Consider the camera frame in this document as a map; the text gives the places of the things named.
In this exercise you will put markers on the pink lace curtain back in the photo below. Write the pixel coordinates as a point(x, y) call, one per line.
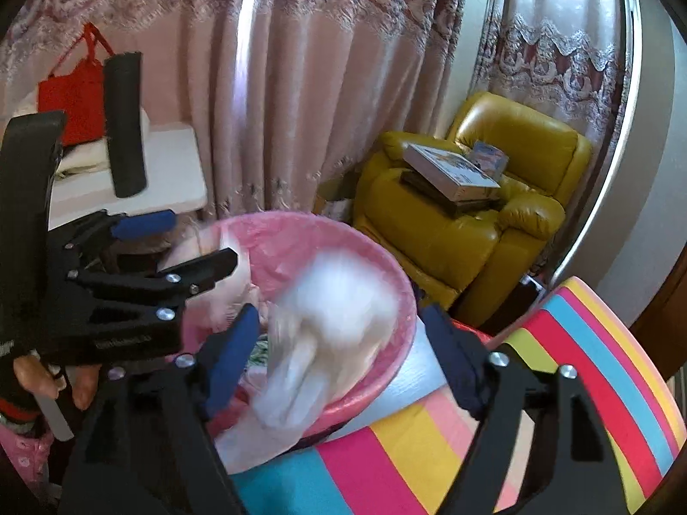
point(567, 59)

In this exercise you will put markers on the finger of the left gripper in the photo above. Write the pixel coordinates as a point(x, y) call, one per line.
point(100, 229)
point(177, 283)

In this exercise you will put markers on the pink lace curtain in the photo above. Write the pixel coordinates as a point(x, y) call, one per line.
point(567, 59)
point(283, 94)

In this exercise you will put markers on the person left hand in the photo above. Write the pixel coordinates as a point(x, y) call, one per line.
point(33, 376)

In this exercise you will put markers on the black cylinder tube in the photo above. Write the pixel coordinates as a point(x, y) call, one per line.
point(122, 105)

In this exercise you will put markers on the red bag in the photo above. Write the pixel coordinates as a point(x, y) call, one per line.
point(78, 94)

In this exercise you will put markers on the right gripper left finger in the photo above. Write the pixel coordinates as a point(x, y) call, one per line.
point(145, 449)

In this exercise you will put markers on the brown wooden door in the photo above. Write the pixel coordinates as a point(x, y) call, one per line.
point(661, 329)

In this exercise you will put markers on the pink lined trash bin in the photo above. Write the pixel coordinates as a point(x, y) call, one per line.
point(274, 248)

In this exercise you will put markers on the white tissue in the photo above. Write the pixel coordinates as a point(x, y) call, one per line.
point(325, 331)

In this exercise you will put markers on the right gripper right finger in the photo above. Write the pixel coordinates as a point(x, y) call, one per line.
point(571, 467)

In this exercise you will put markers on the small blue picture box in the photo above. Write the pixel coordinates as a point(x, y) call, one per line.
point(489, 159)

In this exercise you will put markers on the pink lace curtain left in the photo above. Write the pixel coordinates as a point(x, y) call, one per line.
point(283, 94)

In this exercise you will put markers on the green wavy cloth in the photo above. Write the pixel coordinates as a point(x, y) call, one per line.
point(258, 358)

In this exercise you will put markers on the yellow leather armchair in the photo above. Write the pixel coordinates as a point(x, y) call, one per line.
point(469, 263)

